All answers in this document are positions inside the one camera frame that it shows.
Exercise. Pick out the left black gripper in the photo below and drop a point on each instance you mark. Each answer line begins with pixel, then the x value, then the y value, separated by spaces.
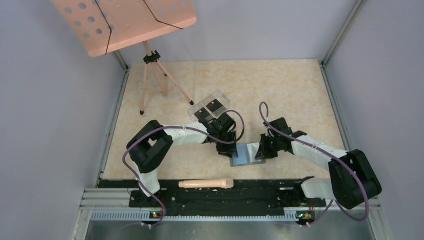
pixel 227 151

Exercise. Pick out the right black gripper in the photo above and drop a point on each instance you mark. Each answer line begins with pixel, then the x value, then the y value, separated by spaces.
pixel 263 153

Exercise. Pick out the grey leather card holder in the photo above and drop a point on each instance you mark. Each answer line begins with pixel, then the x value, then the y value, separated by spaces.
pixel 248 155

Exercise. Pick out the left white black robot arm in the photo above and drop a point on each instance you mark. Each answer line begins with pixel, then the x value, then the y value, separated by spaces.
pixel 148 148

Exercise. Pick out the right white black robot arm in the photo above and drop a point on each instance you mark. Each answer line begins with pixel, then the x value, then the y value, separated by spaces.
pixel 351 180

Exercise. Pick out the blue card in holder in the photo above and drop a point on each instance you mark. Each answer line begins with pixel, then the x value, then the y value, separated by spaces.
pixel 241 155

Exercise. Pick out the pink toy microphone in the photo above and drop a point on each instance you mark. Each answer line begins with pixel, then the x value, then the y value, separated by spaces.
pixel 222 183

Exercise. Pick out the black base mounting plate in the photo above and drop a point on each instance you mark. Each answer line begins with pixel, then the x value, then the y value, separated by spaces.
pixel 248 198

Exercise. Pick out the pink perforated music stand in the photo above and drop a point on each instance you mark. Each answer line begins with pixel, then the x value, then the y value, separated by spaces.
pixel 107 26

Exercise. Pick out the aluminium front rail frame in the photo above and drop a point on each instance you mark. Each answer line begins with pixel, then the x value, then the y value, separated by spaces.
pixel 105 214

